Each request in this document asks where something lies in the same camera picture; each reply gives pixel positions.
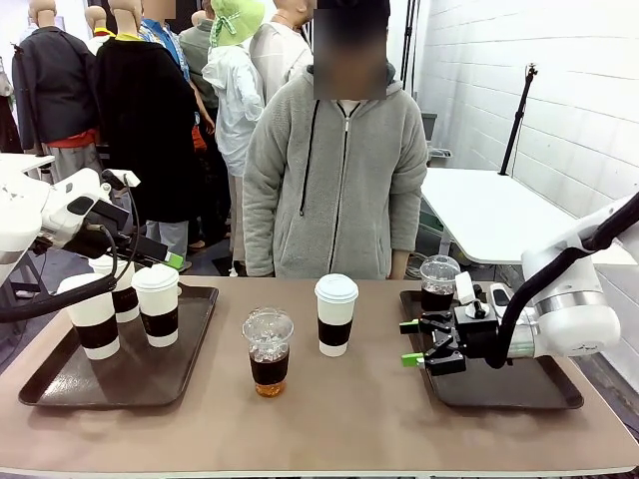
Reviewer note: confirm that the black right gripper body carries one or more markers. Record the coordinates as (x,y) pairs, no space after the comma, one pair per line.
(479,334)

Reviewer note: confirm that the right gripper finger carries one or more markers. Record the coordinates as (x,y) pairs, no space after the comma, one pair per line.
(429,324)
(444,359)

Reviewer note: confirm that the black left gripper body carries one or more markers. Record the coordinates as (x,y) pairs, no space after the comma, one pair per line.
(105,219)

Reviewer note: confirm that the clear iced coffee cup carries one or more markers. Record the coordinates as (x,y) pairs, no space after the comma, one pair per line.
(268,369)
(437,297)

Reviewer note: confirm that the white lidded paper cup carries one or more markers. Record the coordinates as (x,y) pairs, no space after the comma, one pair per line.
(92,319)
(335,299)
(157,304)
(125,304)

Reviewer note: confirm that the brown plastic tray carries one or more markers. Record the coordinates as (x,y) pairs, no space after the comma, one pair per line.
(135,369)
(499,389)

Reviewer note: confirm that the person's left hand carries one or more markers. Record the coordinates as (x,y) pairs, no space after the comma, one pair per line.
(398,264)

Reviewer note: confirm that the white desk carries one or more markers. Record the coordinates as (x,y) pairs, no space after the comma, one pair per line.
(30,160)

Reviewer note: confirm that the white side table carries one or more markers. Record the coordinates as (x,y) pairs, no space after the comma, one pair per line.
(489,214)

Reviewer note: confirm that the mannequin in black jacket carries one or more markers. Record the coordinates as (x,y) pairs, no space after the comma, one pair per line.
(55,85)

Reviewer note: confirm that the person in grey hoodie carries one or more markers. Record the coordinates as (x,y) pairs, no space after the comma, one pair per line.
(339,189)

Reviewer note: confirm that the mannequin in olive shirt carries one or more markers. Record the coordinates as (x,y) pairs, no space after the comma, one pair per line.
(197,55)

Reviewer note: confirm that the mannequin with yellow collar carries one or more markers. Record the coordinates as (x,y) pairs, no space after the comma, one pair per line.
(98,30)

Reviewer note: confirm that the person in blue shirt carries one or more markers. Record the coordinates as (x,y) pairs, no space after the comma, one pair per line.
(167,37)

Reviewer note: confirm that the grey bin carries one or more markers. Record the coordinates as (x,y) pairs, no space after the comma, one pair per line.
(430,127)

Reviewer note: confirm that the black tripod stand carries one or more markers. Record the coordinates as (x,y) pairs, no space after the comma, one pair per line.
(516,120)

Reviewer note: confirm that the green bucket hat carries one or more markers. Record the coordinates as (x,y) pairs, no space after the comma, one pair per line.
(234,20)

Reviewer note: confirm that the black light stand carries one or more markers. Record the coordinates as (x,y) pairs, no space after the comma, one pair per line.
(409,40)

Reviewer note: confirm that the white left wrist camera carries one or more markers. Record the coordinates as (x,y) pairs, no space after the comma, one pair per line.
(122,176)

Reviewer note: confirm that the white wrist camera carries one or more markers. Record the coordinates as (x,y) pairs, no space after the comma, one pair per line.
(464,289)
(122,176)

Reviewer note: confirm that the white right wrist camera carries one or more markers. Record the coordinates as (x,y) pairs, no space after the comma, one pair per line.
(464,289)

